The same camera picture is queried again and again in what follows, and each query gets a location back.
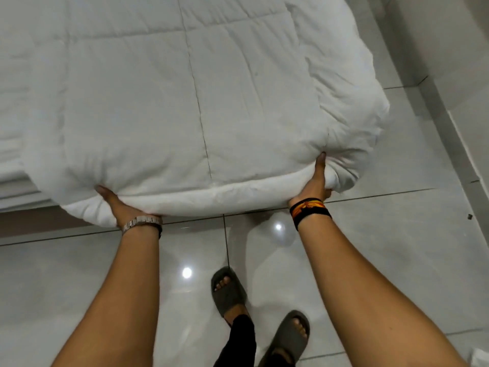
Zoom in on person's left forearm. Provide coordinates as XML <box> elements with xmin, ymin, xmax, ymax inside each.
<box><xmin>51</xmin><ymin>224</ymin><xmax>161</xmax><ymax>367</ymax></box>

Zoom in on person's right foot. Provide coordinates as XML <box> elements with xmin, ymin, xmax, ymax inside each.
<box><xmin>265</xmin><ymin>318</ymin><xmax>309</xmax><ymax>367</ymax></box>

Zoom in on person's right forearm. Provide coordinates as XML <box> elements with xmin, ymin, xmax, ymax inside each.
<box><xmin>296</xmin><ymin>217</ymin><xmax>469</xmax><ymax>367</ymax></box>

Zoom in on silver wristwatch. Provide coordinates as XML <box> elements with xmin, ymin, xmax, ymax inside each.
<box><xmin>120</xmin><ymin>214</ymin><xmax>164</xmax><ymax>240</ymax></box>

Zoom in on person's right hand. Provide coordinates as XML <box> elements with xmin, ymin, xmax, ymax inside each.
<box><xmin>287</xmin><ymin>150</ymin><xmax>333</xmax><ymax>207</ymax></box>

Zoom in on black orange wristband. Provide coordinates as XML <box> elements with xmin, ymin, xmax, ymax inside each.
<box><xmin>288</xmin><ymin>197</ymin><xmax>332</xmax><ymax>232</ymax></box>

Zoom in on black trousers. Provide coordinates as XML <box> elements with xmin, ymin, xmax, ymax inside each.
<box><xmin>213</xmin><ymin>313</ymin><xmax>257</xmax><ymax>367</ymax></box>

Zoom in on white bed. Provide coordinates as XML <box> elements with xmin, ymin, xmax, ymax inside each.
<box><xmin>0</xmin><ymin>164</ymin><xmax>123</xmax><ymax>240</ymax></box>

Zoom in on person's left hand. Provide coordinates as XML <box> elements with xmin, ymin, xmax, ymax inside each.
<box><xmin>94</xmin><ymin>185</ymin><xmax>164</xmax><ymax>230</ymax></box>

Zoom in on person's foot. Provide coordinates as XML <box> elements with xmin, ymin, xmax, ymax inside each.
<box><xmin>213</xmin><ymin>276</ymin><xmax>251</xmax><ymax>327</ymax></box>
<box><xmin>265</xmin><ymin>318</ymin><xmax>309</xmax><ymax>367</ymax></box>

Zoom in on person's left foot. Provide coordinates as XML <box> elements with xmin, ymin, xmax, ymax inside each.
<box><xmin>213</xmin><ymin>276</ymin><xmax>251</xmax><ymax>327</ymax></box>

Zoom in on white quilted duvet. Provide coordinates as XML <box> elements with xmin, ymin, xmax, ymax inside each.
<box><xmin>0</xmin><ymin>0</ymin><xmax>391</xmax><ymax>229</ymax></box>

